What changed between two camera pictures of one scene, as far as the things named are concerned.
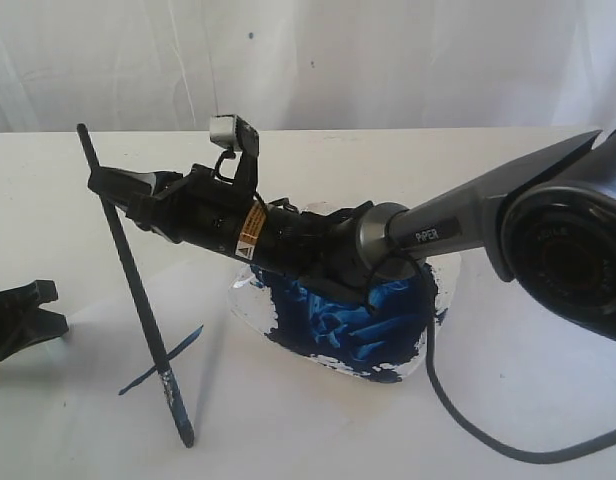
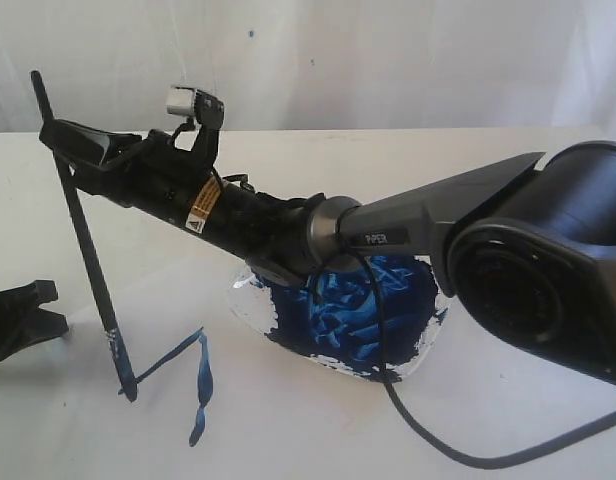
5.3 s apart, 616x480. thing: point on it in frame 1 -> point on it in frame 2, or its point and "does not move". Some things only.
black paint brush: [151, 331] -> [125, 353]
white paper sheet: [257, 412] does not move
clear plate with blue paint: [384, 340] does not move
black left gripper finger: [44, 326] does not move
